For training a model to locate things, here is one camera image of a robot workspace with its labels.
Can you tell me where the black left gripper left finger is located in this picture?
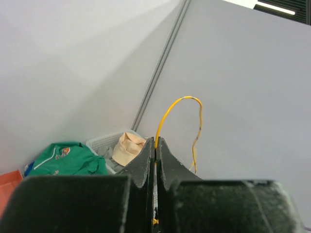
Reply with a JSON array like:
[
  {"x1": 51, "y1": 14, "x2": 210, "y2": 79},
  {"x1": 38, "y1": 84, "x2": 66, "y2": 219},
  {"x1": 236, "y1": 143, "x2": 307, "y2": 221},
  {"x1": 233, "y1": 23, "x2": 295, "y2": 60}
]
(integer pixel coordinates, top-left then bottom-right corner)
[{"x1": 0, "y1": 138, "x2": 155, "y2": 233}]

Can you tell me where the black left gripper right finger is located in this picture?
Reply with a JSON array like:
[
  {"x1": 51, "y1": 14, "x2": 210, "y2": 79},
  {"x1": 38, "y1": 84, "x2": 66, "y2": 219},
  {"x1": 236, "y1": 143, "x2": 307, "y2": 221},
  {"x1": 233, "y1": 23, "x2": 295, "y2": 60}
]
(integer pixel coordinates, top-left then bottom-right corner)
[{"x1": 156, "y1": 138, "x2": 305, "y2": 233}]

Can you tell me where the yellow wire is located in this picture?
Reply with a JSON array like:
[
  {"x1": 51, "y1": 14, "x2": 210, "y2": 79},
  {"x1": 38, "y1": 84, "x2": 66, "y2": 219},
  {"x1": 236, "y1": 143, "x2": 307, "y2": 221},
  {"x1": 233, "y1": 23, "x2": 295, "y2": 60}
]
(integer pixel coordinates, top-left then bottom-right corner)
[{"x1": 152, "y1": 96, "x2": 203, "y2": 225}]

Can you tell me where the grey cloth in basket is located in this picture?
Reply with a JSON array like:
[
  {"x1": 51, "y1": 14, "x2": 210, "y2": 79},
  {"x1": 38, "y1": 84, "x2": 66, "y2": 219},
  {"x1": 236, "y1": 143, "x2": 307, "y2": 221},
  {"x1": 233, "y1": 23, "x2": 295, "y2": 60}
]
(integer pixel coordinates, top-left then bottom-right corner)
[{"x1": 97, "y1": 146, "x2": 123, "y2": 172}]

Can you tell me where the beige bucket hat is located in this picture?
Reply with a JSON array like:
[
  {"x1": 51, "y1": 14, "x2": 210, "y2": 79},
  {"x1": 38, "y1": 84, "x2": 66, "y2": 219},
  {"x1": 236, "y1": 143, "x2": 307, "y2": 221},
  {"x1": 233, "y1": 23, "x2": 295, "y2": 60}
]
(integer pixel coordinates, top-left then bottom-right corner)
[{"x1": 112, "y1": 132, "x2": 146, "y2": 166}]

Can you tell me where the small white perforated basket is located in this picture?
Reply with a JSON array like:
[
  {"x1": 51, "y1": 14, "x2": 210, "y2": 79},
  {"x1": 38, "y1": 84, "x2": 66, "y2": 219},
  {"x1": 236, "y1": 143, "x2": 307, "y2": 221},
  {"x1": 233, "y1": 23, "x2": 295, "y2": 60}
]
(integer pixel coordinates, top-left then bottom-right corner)
[{"x1": 86, "y1": 130, "x2": 146, "y2": 174}]

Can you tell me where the green jacket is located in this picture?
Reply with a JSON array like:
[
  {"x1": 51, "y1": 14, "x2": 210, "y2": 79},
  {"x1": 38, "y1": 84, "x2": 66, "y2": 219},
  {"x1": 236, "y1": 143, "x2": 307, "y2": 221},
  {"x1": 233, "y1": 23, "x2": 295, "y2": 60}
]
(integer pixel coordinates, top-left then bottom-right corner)
[{"x1": 28, "y1": 142, "x2": 108, "y2": 176}]

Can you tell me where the blue plaid cloth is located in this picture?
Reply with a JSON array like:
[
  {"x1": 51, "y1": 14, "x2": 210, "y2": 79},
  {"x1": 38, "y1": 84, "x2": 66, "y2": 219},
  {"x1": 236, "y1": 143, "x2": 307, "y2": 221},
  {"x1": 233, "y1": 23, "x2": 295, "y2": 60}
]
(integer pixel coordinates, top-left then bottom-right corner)
[{"x1": 24, "y1": 162, "x2": 34, "y2": 177}]

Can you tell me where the orange plastic tray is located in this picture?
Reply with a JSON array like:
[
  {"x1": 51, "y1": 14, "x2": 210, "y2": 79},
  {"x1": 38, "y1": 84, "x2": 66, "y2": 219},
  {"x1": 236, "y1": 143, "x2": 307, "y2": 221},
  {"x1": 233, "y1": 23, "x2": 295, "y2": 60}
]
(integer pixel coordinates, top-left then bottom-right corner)
[{"x1": 0, "y1": 170, "x2": 23, "y2": 215}]

